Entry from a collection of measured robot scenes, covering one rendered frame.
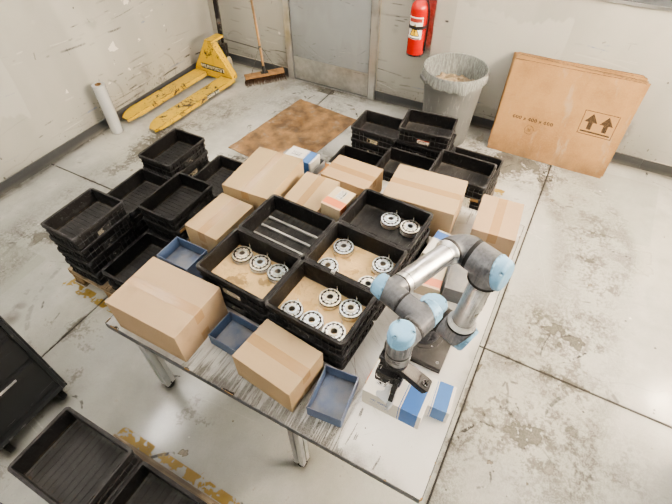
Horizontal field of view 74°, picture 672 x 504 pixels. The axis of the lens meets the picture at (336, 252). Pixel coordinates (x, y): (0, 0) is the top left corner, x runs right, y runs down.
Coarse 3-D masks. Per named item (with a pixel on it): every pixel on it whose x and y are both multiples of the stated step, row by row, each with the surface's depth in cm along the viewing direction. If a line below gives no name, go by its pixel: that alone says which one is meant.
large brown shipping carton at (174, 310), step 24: (144, 264) 211; (168, 264) 211; (120, 288) 202; (144, 288) 202; (168, 288) 202; (192, 288) 202; (216, 288) 201; (120, 312) 196; (144, 312) 193; (168, 312) 193; (192, 312) 193; (216, 312) 207; (144, 336) 203; (168, 336) 186; (192, 336) 196
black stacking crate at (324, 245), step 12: (336, 228) 226; (348, 228) 223; (324, 240) 219; (360, 240) 224; (372, 240) 219; (312, 252) 212; (324, 252) 225; (372, 252) 225; (384, 252) 220; (396, 252) 215
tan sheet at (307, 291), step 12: (300, 288) 210; (312, 288) 210; (324, 288) 210; (288, 300) 205; (300, 300) 205; (312, 300) 205; (324, 312) 201; (336, 312) 201; (324, 324) 196; (348, 324) 196
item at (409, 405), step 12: (372, 372) 148; (372, 384) 145; (384, 384) 145; (408, 384) 145; (372, 396) 144; (396, 396) 142; (408, 396) 142; (420, 396) 142; (384, 408) 146; (396, 408) 141; (408, 408) 140; (420, 408) 140; (408, 420) 143; (420, 420) 139
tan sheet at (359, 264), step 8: (336, 240) 231; (328, 248) 227; (360, 248) 227; (328, 256) 223; (336, 256) 223; (352, 256) 223; (360, 256) 223; (368, 256) 223; (376, 256) 223; (344, 264) 220; (352, 264) 220; (360, 264) 219; (368, 264) 219; (344, 272) 216; (352, 272) 216; (360, 272) 216; (368, 272) 216
